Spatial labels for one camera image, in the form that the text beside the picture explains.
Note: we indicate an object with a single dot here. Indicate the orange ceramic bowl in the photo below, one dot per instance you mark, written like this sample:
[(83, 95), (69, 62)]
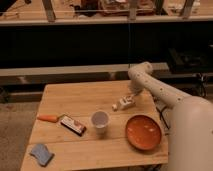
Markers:
[(143, 132)]

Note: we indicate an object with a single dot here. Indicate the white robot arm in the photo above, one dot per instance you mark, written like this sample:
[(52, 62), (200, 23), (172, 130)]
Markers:
[(190, 144)]

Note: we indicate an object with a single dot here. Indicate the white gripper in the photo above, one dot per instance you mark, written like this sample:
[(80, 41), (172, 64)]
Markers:
[(135, 92)]

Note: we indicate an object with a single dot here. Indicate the dark candy bar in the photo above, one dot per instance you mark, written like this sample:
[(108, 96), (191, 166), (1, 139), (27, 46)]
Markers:
[(73, 125)]

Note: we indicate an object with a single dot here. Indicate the white plastic bottle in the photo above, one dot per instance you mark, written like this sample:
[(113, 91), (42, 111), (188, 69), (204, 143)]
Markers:
[(124, 103)]

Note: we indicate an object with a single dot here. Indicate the wooden table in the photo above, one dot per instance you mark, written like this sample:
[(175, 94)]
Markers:
[(91, 150)]

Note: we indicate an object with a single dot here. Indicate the blue sponge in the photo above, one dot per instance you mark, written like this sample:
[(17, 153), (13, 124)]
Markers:
[(42, 154)]

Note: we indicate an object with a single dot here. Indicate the long metal shelf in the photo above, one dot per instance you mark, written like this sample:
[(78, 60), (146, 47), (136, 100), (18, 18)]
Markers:
[(39, 75)]

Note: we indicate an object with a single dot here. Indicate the white paper cup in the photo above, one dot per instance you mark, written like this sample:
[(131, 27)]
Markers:
[(100, 120)]

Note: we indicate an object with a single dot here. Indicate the orange carrot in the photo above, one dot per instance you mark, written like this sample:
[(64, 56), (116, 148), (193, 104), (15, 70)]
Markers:
[(49, 118)]

